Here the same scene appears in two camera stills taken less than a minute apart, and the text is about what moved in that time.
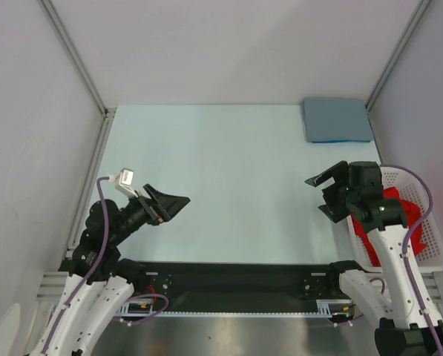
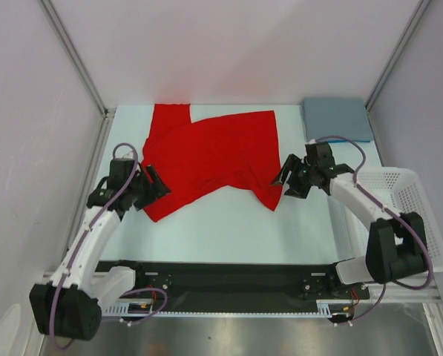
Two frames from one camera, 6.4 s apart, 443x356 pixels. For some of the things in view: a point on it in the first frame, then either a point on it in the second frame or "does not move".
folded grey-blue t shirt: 336,119 does not move
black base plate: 237,285 does not move
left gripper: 171,203 -> 153,194
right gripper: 333,210 -> 294,190
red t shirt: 412,213 -> 191,159
